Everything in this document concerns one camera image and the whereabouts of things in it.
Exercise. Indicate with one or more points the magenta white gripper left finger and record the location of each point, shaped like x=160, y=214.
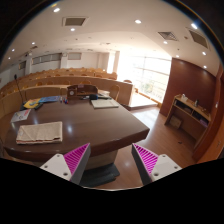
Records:
x=71, y=165

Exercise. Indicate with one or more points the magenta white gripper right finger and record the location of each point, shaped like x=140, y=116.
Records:
x=151, y=166

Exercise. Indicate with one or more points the beige folded towel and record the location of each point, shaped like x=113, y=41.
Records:
x=40, y=133

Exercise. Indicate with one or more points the dark brown wooden desk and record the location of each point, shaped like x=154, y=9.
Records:
x=105, y=130

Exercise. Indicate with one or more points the wooden shelf cabinet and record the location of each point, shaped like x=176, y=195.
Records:
x=185, y=115

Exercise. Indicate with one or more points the white pad on desk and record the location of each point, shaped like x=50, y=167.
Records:
x=101, y=103

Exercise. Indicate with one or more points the white printed paper sheet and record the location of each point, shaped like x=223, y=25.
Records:
x=20, y=115

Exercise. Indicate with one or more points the blue folder on desk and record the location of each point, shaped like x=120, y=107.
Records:
x=49, y=99

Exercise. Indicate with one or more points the yellow blue booklet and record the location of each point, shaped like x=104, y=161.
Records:
x=32, y=103

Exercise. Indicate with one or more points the wooden desktop organizer box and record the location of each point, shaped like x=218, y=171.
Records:
x=81, y=90

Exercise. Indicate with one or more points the wooden chair behind desk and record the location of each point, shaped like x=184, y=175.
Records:
x=114, y=92

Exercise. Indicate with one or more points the long curved wooden bench desk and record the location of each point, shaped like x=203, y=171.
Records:
x=10, y=100

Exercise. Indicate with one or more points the black gooseneck microphone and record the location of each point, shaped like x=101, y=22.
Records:
x=15, y=78

